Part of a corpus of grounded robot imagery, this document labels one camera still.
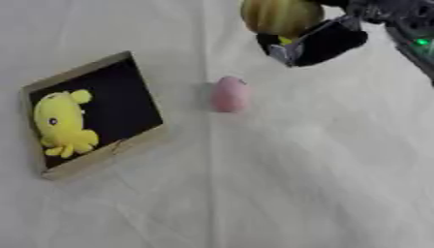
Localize tan cardboard box black inside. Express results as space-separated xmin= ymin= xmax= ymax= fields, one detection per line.
xmin=20 ymin=50 xmax=170 ymax=181

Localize pink egg-shaped toy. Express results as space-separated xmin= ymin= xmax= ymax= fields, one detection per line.
xmin=210 ymin=76 xmax=251 ymax=114

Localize yellow-green toy fruit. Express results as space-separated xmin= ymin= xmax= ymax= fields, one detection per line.
xmin=238 ymin=0 xmax=327 ymax=39

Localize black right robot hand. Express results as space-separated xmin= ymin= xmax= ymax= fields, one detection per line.
xmin=254 ymin=0 xmax=370 ymax=69

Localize yellow octopus soft toy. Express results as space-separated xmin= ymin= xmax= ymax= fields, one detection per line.
xmin=32 ymin=89 xmax=102 ymax=159

